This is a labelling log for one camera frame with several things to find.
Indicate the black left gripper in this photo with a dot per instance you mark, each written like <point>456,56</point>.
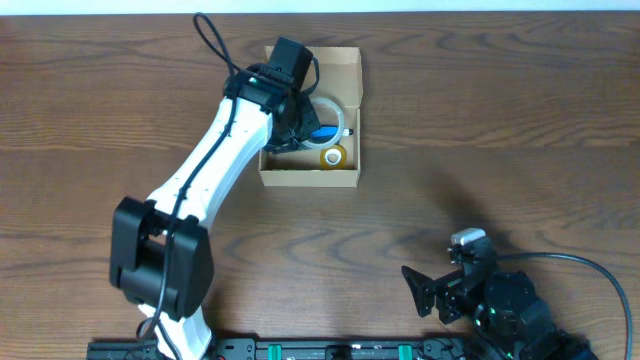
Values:
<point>283,135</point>

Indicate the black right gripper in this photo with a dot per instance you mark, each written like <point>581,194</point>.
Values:
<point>450,288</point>

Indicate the blue plastic tape dispenser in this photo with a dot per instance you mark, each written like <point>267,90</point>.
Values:
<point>324,134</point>

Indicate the large clear tape roll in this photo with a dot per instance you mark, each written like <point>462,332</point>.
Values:
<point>341,122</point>

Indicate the small yellow tape roll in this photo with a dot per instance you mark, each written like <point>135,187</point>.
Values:
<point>333,158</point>

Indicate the cardboard box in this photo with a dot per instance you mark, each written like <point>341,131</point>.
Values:
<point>339,77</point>

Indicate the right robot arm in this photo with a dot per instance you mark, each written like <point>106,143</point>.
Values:
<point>509,319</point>

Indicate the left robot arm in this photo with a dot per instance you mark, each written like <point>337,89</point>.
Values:
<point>160,252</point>

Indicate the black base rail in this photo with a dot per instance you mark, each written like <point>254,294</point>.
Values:
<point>422,349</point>

